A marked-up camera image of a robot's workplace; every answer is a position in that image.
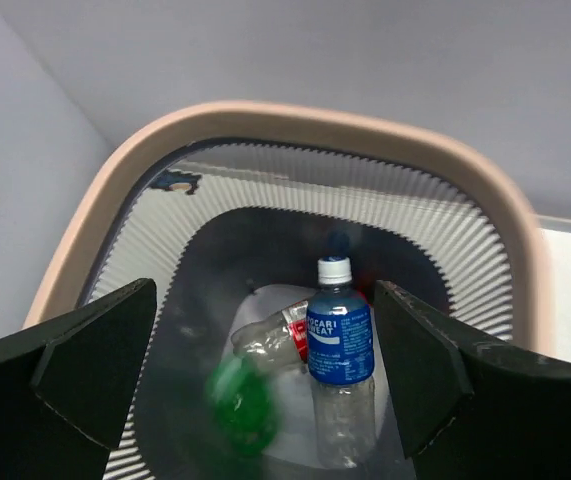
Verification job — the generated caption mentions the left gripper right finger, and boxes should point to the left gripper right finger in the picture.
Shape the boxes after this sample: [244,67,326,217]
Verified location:
[374,281,571,479]

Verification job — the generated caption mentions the blue label Pocari bottle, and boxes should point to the blue label Pocari bottle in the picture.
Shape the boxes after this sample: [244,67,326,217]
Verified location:
[306,256,376,468]

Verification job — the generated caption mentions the grey mesh waste bin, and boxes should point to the grey mesh waste bin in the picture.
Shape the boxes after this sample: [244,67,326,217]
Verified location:
[26,101,554,479]

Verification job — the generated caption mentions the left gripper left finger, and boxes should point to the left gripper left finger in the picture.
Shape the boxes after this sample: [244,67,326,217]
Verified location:
[0,279,157,479]

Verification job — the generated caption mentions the red label clear bottle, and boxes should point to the red label clear bottle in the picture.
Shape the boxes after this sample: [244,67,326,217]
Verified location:
[231,299,308,375]

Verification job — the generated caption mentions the green bottle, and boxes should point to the green bottle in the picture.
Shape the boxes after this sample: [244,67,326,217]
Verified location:
[205,355,281,457]

